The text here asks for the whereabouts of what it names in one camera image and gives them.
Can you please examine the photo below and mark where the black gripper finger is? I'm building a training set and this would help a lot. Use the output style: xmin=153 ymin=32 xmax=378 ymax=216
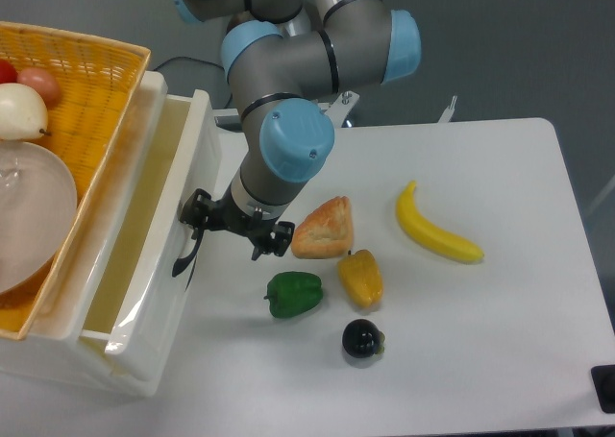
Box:
xmin=179 ymin=188 xmax=212 ymax=238
xmin=250 ymin=221 xmax=295 ymax=260

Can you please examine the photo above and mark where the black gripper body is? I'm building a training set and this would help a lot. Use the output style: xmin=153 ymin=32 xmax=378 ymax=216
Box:
xmin=209 ymin=195 xmax=274 ymax=241

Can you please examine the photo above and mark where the black top drawer handle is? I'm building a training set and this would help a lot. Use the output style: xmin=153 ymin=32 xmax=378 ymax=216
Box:
xmin=172 ymin=229 xmax=204 ymax=278

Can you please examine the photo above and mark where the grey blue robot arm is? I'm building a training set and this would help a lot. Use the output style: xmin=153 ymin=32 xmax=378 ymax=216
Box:
xmin=174 ymin=0 xmax=422 ymax=256

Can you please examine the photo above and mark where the white drawer cabinet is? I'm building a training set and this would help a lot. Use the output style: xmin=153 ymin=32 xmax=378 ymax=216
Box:
xmin=0 ymin=70 xmax=169 ymax=399

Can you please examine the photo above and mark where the toy bread croissant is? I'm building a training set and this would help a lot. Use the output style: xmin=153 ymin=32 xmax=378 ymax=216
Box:
xmin=291 ymin=196 xmax=354 ymax=259

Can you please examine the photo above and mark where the green bell pepper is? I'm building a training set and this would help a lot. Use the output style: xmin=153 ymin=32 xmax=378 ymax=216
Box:
xmin=263 ymin=271 xmax=324 ymax=319

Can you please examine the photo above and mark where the yellow bell pepper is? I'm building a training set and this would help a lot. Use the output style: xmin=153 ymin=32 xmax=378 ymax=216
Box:
xmin=337 ymin=250 xmax=383 ymax=308

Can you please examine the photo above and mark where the dark purple eggplant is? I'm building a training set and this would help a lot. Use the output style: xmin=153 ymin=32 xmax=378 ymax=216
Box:
xmin=341 ymin=319 xmax=385 ymax=359

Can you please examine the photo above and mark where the yellow banana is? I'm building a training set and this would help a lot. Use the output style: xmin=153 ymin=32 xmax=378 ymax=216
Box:
xmin=395 ymin=181 xmax=484 ymax=264

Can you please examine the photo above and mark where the pink plate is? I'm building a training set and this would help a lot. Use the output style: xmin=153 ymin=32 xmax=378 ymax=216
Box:
xmin=1 ymin=142 xmax=77 ymax=293

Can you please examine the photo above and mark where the yellow woven basket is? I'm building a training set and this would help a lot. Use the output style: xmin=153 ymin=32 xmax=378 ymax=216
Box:
xmin=1 ymin=21 xmax=151 ymax=341

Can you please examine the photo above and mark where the white pear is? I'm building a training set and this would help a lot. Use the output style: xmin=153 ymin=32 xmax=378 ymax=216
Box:
xmin=0 ymin=83 xmax=51 ymax=141

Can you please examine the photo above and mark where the pink peach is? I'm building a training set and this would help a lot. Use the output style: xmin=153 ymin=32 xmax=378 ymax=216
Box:
xmin=17 ymin=67 xmax=62 ymax=108

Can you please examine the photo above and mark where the red tomato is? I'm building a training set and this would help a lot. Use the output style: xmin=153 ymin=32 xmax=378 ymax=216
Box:
xmin=0 ymin=59 xmax=18 ymax=85

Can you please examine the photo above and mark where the black corner device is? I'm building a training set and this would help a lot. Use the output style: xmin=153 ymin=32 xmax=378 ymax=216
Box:
xmin=590 ymin=364 xmax=615 ymax=414

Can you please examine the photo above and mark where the metal base bracket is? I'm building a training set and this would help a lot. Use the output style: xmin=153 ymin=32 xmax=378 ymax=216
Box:
xmin=213 ymin=91 xmax=458 ymax=133

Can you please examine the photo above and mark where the black cable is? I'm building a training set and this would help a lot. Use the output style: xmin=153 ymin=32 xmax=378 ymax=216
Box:
xmin=152 ymin=55 xmax=235 ymax=111

